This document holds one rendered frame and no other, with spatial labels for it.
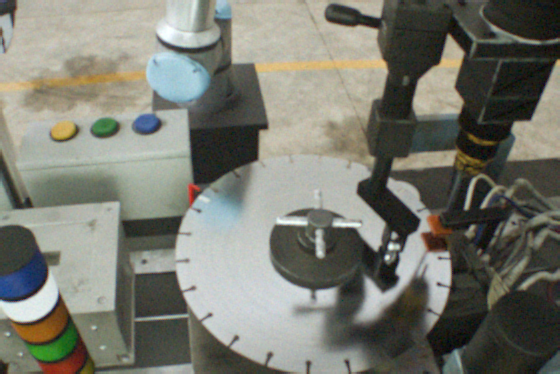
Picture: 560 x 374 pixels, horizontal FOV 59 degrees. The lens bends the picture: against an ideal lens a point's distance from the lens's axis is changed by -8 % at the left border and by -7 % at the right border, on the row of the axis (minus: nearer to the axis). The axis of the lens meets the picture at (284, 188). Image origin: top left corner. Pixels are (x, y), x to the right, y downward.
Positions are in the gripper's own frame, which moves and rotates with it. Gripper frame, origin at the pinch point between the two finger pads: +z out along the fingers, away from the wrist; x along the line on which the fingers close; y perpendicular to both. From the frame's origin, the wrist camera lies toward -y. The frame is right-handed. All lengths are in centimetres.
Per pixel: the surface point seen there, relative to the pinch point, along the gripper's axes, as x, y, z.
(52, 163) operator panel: 10.1, -36.9, 1.8
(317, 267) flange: 1, -82, -5
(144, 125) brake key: -5.0, -41.8, 0.3
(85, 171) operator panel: 6.3, -39.9, 4.1
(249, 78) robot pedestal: -44, -27, 16
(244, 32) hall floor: -159, 87, 91
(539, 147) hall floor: -186, -79, 91
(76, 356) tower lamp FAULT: 27, -75, -11
